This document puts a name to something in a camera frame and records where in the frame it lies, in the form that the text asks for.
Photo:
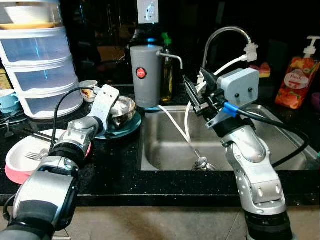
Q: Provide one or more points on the yellow plate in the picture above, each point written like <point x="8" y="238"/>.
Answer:
<point x="30" y="25"/>

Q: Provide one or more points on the stainless steel sink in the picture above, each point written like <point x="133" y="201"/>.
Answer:
<point x="165" y="145"/>

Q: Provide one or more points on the clear tiered plastic container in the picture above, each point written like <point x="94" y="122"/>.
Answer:
<point x="40" y="70"/>

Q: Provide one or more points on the steel sink drain strainer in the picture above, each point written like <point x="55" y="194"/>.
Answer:
<point x="204" y="164"/>

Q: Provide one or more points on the white plate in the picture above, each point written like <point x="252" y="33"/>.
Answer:
<point x="27" y="147"/>

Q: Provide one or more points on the grey cylindrical water purifier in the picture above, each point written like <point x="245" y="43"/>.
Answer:
<point x="146" y="75"/>

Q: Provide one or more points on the silver fork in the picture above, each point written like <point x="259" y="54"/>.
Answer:
<point x="36" y="155"/>

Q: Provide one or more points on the pink plate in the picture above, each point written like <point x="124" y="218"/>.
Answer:
<point x="20" y="176"/>

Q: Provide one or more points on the curved chrome faucet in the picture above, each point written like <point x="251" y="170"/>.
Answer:
<point x="220" y="34"/>

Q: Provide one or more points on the oil bottle with green cap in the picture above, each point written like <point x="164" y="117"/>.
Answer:
<point x="167" y="75"/>

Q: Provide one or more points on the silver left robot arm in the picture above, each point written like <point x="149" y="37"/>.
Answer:
<point x="42" y="192"/>

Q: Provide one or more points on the red soap pouch with pump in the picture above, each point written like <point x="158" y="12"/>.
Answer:
<point x="295" y="82"/>

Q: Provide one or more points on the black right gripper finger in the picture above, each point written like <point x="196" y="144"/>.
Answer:
<point x="193" y="95"/>
<point x="209" y="81"/>

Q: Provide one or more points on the red and yellow sponge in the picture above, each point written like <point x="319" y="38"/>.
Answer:
<point x="261" y="70"/>

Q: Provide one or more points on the light blue cup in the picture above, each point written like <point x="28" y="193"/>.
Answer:
<point x="7" y="101"/>

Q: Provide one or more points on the white wall socket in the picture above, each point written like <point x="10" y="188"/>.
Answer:
<point x="148" y="11"/>

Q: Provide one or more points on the white bowl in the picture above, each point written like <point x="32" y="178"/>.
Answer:
<point x="30" y="14"/>

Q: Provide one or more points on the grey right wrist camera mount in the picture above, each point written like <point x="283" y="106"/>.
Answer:
<point x="240" y="86"/>

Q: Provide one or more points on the small white cup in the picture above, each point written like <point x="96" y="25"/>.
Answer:
<point x="88" y="90"/>

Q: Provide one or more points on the teal plate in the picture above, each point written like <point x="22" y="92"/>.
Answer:
<point x="131" y="127"/>

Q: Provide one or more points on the stainless steel bowl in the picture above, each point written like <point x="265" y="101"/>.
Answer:
<point x="125" y="110"/>

